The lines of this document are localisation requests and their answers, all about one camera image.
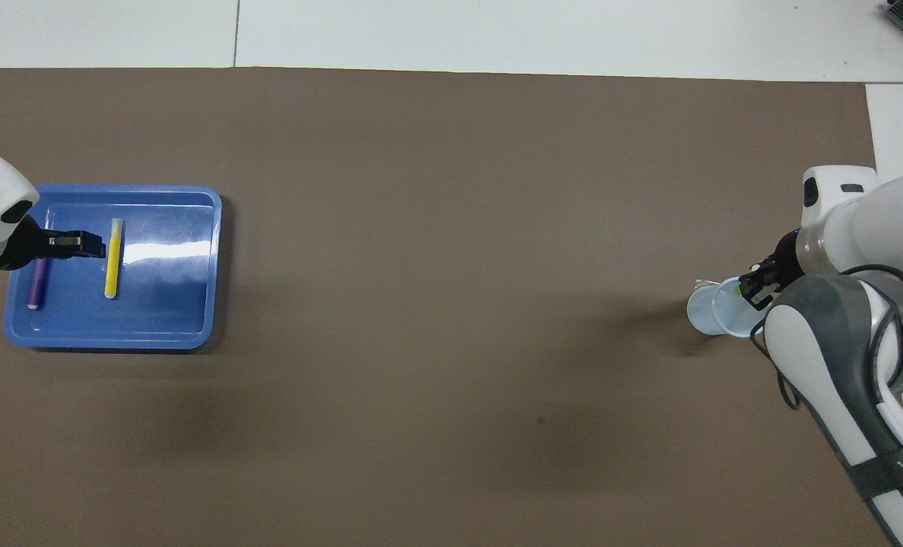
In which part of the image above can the translucent plastic cup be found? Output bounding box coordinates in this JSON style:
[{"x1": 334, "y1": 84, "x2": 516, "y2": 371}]
[{"x1": 686, "y1": 277, "x2": 765, "y2": 339}]

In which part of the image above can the brown table mat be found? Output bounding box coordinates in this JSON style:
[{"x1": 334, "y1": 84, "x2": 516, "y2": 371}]
[{"x1": 0, "y1": 67, "x2": 903, "y2": 547}]

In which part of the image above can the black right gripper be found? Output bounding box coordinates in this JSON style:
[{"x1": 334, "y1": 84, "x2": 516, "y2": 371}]
[{"x1": 738, "y1": 230, "x2": 803, "y2": 311}]

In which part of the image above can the yellow marker pen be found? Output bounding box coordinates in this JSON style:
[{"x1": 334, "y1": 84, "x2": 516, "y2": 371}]
[{"x1": 104, "y1": 219, "x2": 126, "y2": 300}]

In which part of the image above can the purple marker pen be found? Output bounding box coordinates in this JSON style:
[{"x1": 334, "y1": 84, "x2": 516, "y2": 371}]
[{"x1": 27, "y1": 258, "x2": 48, "y2": 311}]

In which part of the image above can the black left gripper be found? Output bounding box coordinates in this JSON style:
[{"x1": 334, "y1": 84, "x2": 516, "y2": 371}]
[{"x1": 0, "y1": 214, "x2": 108, "y2": 271}]

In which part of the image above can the blue plastic tray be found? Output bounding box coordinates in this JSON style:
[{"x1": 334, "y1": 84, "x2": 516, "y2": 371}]
[{"x1": 3, "y1": 185, "x2": 223, "y2": 352}]

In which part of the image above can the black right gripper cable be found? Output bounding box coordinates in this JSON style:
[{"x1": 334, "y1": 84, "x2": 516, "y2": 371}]
[{"x1": 749, "y1": 264, "x2": 903, "y2": 412}]

